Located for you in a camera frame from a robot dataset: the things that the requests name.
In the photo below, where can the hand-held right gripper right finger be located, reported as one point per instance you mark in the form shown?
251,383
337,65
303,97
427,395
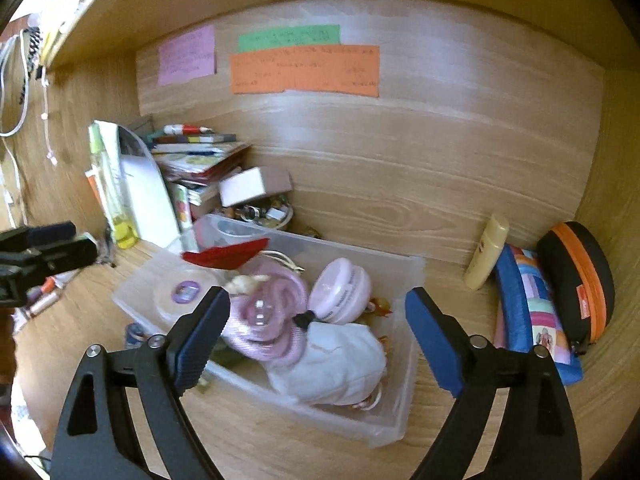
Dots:
432,340

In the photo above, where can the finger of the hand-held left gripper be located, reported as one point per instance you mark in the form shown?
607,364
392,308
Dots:
70,255
50,232

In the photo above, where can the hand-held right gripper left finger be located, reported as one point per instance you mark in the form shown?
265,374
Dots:
202,340

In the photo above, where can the pink knitted cloth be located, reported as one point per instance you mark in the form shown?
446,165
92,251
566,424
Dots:
280,320

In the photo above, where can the red felt piece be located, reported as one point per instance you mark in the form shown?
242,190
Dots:
225,256

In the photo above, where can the clear plastic box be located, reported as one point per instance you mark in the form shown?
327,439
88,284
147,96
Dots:
360,410

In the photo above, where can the round pale plastic jar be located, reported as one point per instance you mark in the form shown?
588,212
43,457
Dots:
340,290

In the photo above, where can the wooden desktop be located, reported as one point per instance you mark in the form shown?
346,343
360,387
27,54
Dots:
475,425

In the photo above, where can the orange marker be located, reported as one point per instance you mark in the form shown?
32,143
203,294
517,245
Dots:
49,285

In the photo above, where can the white stick tube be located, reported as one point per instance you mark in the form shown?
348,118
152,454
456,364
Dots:
42,305

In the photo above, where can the white tape roll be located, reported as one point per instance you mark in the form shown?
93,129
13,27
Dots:
180,295

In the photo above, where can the small orange trinket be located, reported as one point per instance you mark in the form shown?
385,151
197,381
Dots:
381,307

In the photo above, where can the orange tube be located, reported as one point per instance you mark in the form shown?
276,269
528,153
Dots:
95,190

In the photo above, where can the yellow spray bottle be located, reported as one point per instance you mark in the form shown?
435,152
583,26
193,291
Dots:
112,195

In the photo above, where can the white notebook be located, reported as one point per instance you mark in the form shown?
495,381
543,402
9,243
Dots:
150,200

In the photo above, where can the cream squeeze bottle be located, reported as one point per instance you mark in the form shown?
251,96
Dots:
487,252

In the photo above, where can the white face mask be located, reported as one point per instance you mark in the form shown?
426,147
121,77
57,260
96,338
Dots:
330,365

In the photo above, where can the blue patchwork pencil case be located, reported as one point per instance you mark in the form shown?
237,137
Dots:
535,310

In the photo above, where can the bowl of jewellery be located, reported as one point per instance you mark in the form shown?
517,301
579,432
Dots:
265,212

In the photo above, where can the black orange zip case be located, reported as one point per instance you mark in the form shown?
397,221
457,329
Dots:
575,280

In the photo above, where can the stack of books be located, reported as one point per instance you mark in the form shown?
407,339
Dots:
200,162

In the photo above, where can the small white cardboard box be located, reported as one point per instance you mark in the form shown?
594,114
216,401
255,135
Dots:
250,185

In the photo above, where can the metal watch band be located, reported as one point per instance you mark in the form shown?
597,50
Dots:
32,55

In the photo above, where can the pink paper note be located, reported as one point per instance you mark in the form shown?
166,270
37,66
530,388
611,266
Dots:
187,55

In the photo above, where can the orange paper note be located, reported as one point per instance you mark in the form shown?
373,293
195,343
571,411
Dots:
305,70

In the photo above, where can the green paper note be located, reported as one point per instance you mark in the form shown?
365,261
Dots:
290,37

